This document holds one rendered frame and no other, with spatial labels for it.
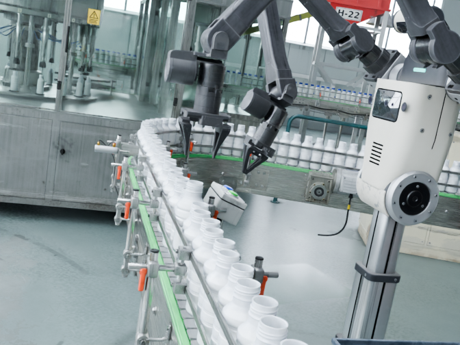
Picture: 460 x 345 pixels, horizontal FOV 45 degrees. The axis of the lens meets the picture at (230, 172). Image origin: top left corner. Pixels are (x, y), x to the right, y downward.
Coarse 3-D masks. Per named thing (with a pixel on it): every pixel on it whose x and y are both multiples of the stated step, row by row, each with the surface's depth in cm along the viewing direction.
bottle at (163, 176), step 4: (164, 164) 159; (168, 164) 158; (172, 164) 161; (176, 164) 159; (164, 168) 158; (168, 168) 158; (164, 172) 159; (168, 172) 158; (160, 176) 159; (164, 176) 158; (160, 180) 158; (164, 180) 158; (160, 184) 158
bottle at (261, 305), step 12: (252, 300) 75; (264, 300) 77; (276, 300) 76; (252, 312) 75; (264, 312) 74; (276, 312) 75; (240, 324) 77; (252, 324) 74; (240, 336) 75; (252, 336) 74
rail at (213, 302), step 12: (144, 180) 186; (156, 180) 159; (168, 204) 135; (180, 228) 118; (168, 240) 130; (192, 264) 102; (204, 288) 91; (192, 312) 98; (216, 312) 83; (204, 336) 88; (228, 336) 76
